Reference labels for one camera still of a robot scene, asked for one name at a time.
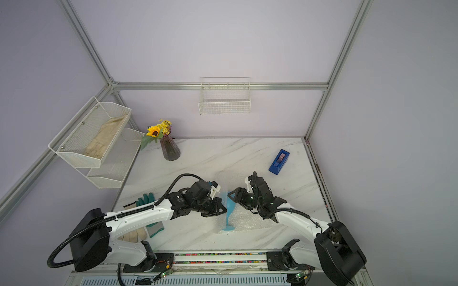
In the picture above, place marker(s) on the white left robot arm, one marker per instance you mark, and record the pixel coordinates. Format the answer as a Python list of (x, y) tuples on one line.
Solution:
[(104, 244)]

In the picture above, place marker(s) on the blue tape dispenser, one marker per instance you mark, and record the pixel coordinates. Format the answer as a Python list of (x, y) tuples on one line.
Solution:
[(279, 162)]

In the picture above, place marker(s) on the white mesh upper shelf bin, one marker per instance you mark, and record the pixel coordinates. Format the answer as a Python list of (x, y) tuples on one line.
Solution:
[(71, 141)]

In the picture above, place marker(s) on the dark ribbed vase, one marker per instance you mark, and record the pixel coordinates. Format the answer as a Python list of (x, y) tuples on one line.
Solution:
[(170, 149)]

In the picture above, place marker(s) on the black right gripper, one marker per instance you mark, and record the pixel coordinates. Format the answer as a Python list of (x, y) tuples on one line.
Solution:
[(241, 198)]

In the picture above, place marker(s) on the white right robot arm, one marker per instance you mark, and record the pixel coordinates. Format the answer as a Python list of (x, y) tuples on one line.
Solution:
[(328, 246)]

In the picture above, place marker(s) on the clear bubble wrap sheet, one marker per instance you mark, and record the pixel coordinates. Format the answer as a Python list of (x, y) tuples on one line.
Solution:
[(241, 219)]

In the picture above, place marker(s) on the white wire wall basket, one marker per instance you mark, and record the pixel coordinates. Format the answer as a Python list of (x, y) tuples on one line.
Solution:
[(224, 95)]

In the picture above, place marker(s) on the white mesh shelf bin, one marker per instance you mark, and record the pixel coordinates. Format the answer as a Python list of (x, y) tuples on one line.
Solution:
[(71, 141), (118, 162)]

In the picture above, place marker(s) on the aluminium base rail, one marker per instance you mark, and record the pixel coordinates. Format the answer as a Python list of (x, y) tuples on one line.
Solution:
[(198, 268)]

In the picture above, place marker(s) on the beige glove on table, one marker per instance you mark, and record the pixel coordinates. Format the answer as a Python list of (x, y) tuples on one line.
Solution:
[(138, 235)]

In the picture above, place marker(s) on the beige glove in bin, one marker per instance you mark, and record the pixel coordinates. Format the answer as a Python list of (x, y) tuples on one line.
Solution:
[(100, 144)]

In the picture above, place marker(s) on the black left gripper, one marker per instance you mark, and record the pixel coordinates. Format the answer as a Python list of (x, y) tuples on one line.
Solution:
[(217, 212)]

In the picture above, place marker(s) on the aluminium frame post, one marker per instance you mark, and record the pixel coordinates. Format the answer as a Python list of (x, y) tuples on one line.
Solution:
[(348, 43)]

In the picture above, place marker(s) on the yellow sunflower bouquet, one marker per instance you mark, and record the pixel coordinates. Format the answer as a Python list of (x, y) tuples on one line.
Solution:
[(155, 133)]

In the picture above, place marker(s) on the white mesh lower shelf bin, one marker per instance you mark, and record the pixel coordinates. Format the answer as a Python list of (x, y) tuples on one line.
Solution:
[(118, 162)]

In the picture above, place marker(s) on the blue wine glass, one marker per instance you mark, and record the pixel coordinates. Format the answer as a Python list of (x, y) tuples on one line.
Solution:
[(230, 206)]

